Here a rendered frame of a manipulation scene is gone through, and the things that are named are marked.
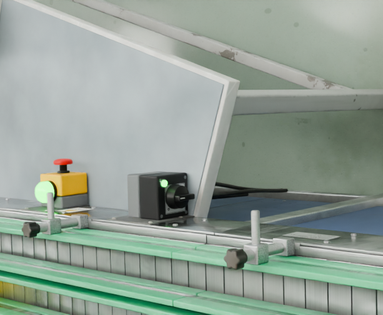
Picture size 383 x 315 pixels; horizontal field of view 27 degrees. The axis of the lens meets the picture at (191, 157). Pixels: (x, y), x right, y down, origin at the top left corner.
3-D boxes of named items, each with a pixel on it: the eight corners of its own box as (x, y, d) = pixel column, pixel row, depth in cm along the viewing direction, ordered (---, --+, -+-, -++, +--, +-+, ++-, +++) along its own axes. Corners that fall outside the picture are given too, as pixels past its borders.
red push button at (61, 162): (49, 175, 163) (49, 159, 162) (65, 174, 166) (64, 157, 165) (62, 175, 160) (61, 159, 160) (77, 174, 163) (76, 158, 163)
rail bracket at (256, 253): (278, 252, 116) (219, 268, 106) (277, 203, 115) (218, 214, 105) (300, 255, 113) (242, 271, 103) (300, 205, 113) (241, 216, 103)
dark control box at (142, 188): (159, 212, 150) (127, 217, 144) (158, 170, 149) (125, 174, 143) (191, 215, 144) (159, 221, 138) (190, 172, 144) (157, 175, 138)
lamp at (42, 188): (44, 201, 162) (32, 203, 160) (43, 180, 162) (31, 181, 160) (57, 202, 159) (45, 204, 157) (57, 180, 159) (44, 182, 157)
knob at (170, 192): (182, 207, 143) (196, 208, 140) (165, 210, 139) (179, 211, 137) (182, 182, 142) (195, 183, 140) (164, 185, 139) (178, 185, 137)
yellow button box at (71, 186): (69, 203, 168) (40, 207, 163) (67, 168, 168) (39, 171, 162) (90, 205, 164) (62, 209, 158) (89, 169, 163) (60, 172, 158)
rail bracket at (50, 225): (79, 226, 147) (19, 237, 137) (77, 187, 146) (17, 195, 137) (92, 228, 144) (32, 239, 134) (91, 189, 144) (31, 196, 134)
